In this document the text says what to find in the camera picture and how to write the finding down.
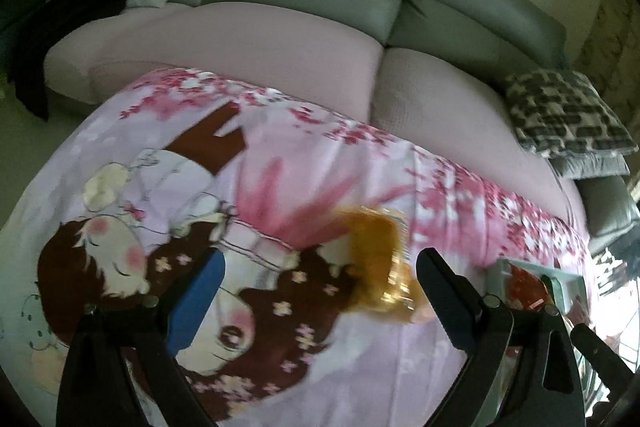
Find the dark cloth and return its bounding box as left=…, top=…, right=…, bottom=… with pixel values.
left=10, top=0, right=153, bottom=122

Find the teal cardboard box tray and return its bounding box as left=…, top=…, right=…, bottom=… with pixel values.
left=485, top=257, right=591, bottom=323

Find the shiny red snack packet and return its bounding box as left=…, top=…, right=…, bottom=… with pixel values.
left=505, top=267, right=556, bottom=313

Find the pink sofa cover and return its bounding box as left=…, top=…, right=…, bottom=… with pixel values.
left=44, top=2, right=576, bottom=228

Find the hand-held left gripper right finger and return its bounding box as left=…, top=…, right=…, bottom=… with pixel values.
left=416, top=247, right=587, bottom=427

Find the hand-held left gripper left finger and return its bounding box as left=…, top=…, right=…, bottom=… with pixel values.
left=55, top=247, right=227, bottom=427

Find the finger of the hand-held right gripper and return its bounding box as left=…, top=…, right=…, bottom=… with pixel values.
left=570, top=323, right=628, bottom=408

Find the yellow snack packet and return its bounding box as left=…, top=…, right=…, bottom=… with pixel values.
left=340, top=206, right=426, bottom=325

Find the pink printed blanket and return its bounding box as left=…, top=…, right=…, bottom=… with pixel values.
left=0, top=67, right=593, bottom=427

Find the black patterned pillow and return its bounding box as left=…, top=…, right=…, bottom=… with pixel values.
left=504, top=68, right=626, bottom=158

